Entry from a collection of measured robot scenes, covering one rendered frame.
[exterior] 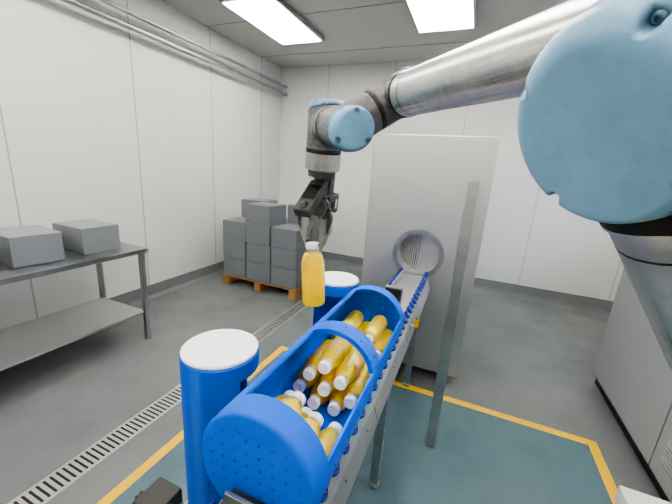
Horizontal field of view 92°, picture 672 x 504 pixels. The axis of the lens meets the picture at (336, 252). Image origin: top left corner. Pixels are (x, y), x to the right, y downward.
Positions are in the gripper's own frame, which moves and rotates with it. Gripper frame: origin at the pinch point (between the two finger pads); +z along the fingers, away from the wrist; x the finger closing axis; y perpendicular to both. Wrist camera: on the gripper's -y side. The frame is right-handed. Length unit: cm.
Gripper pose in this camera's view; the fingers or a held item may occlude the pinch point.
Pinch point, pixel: (312, 244)
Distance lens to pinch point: 91.4
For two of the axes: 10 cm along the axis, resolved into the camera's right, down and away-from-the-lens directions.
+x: -9.1, -2.4, 3.4
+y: 4.0, -3.2, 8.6
